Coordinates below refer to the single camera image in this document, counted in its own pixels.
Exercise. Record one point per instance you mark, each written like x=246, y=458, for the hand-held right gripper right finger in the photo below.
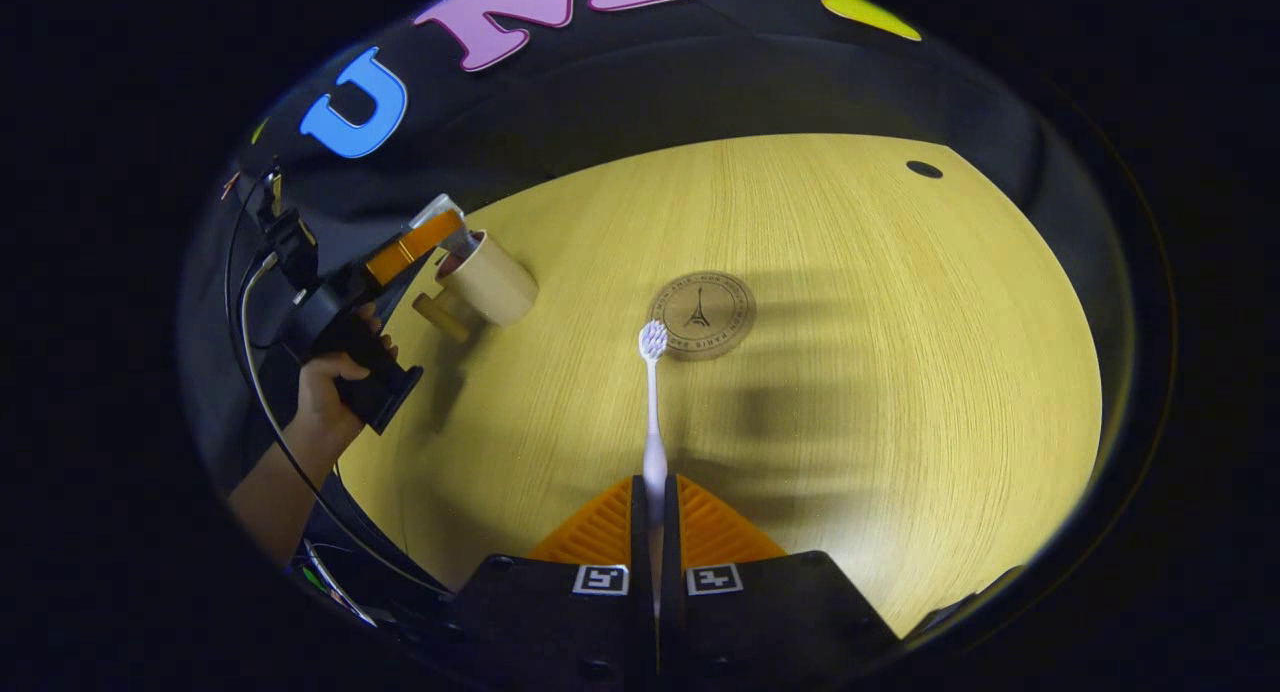
x=770, y=612

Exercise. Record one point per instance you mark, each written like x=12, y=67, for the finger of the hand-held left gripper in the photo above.
x=410, y=247

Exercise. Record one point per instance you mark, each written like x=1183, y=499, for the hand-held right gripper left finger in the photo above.
x=560, y=612

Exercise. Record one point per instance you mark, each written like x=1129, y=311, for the white toothpaste tube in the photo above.
x=438, y=210

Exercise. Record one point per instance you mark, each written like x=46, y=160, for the beige cup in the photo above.
x=495, y=277

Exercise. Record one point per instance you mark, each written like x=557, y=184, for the pale purple toothbrush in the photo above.
x=652, y=402

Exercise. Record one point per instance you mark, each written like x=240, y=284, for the round cork coaster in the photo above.
x=715, y=317

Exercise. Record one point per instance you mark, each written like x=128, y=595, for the wooden desktop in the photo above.
x=900, y=372

